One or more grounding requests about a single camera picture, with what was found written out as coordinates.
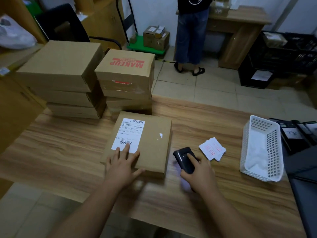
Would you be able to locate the black scanners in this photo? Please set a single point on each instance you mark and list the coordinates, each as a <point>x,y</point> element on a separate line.
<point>293,137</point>

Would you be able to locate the white perforated plastic tray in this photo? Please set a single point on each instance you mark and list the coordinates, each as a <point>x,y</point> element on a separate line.
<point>257,151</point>

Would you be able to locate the tiny cardboard box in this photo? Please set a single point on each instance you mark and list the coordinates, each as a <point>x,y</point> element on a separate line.
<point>133,39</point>

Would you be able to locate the black plastic crate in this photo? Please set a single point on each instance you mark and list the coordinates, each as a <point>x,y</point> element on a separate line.
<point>262,59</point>
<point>302,59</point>

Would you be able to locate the person's left forearm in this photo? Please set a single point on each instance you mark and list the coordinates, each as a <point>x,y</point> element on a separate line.
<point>86,213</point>

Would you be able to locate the grey soft parcel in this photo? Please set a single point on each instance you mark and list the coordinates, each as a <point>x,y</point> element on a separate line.
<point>54,2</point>

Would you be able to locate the black plastic crates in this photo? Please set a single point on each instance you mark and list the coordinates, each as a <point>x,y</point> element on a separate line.
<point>245,80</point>

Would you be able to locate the black office chair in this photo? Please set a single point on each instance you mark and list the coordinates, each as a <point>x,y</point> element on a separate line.
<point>62,24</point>

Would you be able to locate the stack of white stickers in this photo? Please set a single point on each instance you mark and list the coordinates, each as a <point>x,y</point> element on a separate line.
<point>211,148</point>

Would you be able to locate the person's right hand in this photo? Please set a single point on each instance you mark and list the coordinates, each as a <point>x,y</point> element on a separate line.
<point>203,178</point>

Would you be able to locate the stack of large cardboard boxes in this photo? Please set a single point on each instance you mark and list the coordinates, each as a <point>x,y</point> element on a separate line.
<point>14,116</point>

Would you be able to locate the small labelled cardboard box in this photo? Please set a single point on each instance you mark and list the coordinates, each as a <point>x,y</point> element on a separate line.
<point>149,30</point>

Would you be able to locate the small yellowish cardboard box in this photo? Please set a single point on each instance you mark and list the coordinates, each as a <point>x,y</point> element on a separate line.
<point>159,32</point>

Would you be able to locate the wooden drawer desk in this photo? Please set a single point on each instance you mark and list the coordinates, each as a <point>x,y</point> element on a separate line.
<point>240,37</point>

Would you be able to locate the person's left hand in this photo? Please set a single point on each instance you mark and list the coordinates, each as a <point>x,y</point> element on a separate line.
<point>121,171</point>

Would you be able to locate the green platform trolley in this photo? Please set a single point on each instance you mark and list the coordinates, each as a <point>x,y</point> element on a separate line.
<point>138,47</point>

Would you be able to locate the stack of small cardboard boxes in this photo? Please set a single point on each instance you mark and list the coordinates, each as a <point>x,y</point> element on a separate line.
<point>219,8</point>

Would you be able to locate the medium taped cardboard box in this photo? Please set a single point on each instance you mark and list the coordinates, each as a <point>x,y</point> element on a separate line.
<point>158,44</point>

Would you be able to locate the red printed cardboard box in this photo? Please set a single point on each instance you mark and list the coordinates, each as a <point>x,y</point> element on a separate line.
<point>123,74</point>

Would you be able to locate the black flat device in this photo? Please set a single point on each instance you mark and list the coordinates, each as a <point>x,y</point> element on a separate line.
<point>312,127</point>
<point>305,131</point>

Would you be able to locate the person's right forearm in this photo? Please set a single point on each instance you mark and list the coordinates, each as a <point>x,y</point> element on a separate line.
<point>227,215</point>

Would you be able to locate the small green packet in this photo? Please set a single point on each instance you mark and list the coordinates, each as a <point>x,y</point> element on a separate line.
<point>33,8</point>

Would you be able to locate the black handheld scanner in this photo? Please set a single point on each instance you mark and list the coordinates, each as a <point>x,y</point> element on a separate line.
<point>184,158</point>

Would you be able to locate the knotted white plastic bag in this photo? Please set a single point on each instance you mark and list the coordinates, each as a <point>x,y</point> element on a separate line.
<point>14,34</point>

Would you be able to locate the dark metal shelf rack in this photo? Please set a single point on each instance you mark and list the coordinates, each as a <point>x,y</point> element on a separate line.
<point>304,195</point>

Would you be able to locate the flat brown parcel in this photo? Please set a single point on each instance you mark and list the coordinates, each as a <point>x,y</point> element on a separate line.
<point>17,56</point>

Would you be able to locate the white standing air conditioner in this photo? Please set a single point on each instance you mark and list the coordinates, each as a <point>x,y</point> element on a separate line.
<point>299,14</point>

